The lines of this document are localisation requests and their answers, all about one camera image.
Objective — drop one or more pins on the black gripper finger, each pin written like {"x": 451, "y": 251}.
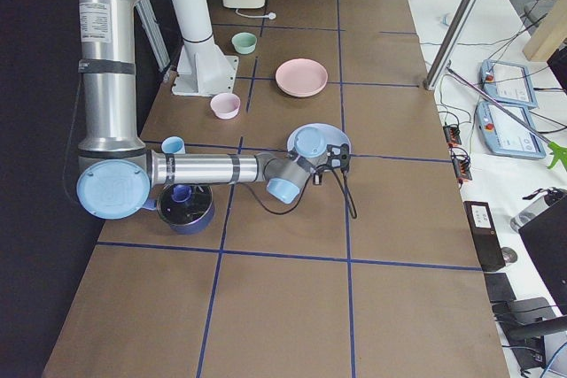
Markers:
{"x": 317, "y": 179}

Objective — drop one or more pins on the light blue plate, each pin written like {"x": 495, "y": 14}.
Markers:
{"x": 314, "y": 139}

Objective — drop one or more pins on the pink plate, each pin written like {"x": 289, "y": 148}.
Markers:
{"x": 301, "y": 77}

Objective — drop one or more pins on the pink bowl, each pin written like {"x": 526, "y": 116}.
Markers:
{"x": 225, "y": 106}

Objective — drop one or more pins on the blue saucepan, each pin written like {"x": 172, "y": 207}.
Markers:
{"x": 187, "y": 218}

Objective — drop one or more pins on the small blue cup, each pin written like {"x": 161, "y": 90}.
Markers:
{"x": 181, "y": 193}

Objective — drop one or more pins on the upper orange connector board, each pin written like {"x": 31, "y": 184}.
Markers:
{"x": 453, "y": 135}

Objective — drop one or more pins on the orange connector board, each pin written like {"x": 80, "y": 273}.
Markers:
{"x": 461, "y": 166}
{"x": 453, "y": 135}

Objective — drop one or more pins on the lower orange connector board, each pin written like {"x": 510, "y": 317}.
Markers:
{"x": 461, "y": 166}

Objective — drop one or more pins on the light blue cup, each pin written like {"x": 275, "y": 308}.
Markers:
{"x": 173, "y": 145}

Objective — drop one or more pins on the green bowl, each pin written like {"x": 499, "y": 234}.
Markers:
{"x": 244, "y": 43}

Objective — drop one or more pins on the black rectangular box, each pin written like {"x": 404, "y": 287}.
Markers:
{"x": 484, "y": 235}

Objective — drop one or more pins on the lower teach pendant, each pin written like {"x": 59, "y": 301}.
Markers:
{"x": 503, "y": 136}

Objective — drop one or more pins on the teach pendant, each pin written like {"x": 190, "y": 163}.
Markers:
{"x": 508, "y": 82}
{"x": 503, "y": 136}

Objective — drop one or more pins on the upper teach pendant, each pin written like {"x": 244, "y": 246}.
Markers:
{"x": 508, "y": 82}

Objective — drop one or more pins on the black power adapter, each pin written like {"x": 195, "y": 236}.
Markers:
{"x": 498, "y": 288}

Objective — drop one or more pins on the black laptop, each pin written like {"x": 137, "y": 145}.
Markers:
{"x": 544, "y": 238}

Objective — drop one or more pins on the green plastic clamp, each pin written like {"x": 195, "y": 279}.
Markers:
{"x": 559, "y": 155}

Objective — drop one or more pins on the wooden block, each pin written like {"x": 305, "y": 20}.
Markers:
{"x": 549, "y": 17}

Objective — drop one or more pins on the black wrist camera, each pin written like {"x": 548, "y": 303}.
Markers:
{"x": 339, "y": 157}

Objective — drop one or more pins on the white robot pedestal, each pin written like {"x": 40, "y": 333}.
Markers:
{"x": 202, "y": 69}

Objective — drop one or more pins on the aluminium frame post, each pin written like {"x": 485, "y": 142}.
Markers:
{"x": 448, "y": 44}

